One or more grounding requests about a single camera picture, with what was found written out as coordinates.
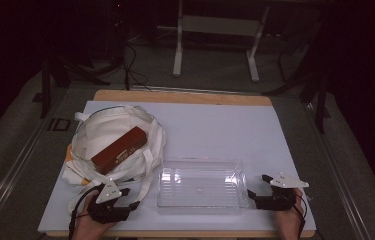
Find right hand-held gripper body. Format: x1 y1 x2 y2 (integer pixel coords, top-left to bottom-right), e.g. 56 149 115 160
255 171 310 212

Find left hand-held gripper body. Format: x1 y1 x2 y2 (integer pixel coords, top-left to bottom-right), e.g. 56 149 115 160
87 181 131 225

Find long brown box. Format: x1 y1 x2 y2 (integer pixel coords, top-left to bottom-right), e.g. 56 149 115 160
90 125 149 176

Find clear plastic container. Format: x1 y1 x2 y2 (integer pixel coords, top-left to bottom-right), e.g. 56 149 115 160
156 156 252 210

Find white canvas tote bag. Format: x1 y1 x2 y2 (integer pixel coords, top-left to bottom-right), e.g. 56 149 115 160
61 104 168 215

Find person's right hand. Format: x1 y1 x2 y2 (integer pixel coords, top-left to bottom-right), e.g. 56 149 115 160
272 187 305 240

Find person's left hand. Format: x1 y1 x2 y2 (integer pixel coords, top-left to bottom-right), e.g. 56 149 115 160
70 192 118 240

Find white table mat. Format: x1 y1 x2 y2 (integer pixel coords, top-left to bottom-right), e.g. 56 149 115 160
37 100 318 234

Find black tripod stand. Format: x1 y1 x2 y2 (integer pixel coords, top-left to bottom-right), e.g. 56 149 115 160
39 49 112 120
262 63 332 135

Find wooden table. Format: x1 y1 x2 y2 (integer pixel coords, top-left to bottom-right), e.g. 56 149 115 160
45 88 317 239

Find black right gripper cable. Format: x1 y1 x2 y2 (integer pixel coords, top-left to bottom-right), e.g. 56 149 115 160
290 192 309 240

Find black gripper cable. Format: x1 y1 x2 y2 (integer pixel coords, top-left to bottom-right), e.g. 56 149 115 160
67 184 105 240
290 192 309 240

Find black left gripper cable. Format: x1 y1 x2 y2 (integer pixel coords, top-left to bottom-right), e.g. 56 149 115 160
67 184 105 240

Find metal floor rail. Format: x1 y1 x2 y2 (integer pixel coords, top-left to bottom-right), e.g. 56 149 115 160
0 109 58 236
303 102 371 240

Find black floor cables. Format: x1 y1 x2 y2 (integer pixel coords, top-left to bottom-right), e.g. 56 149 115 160
120 42 152 92

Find white metal desk frame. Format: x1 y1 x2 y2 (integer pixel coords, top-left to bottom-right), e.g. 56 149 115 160
171 0 272 84

